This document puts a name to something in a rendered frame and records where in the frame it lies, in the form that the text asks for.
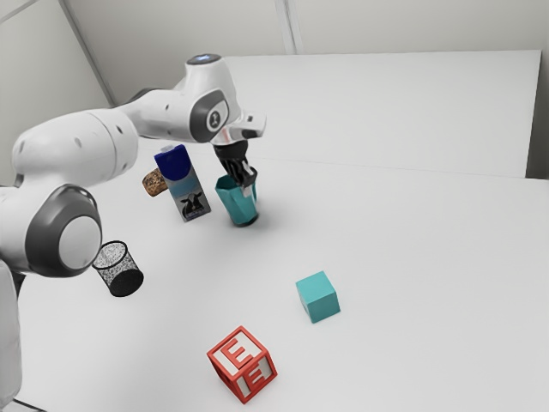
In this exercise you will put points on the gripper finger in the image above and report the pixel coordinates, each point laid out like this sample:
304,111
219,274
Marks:
246,177

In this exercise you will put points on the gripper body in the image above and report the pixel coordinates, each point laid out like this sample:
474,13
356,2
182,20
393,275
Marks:
232,155

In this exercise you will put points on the teal faceted mug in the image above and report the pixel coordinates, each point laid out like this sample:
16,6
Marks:
238,201

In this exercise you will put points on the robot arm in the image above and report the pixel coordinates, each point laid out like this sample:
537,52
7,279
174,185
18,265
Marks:
86,141

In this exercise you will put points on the blue and white milk carton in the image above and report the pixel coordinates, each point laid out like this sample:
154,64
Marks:
182,182

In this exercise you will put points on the brown cork cylinder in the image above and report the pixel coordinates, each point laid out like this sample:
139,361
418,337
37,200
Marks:
153,182

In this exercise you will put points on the teal cube block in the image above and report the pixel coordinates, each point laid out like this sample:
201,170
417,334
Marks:
317,296

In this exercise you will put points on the black mesh pen holder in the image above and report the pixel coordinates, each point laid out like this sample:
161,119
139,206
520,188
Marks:
116,268

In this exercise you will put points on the red and white letter block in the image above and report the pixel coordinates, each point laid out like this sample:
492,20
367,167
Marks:
242,364

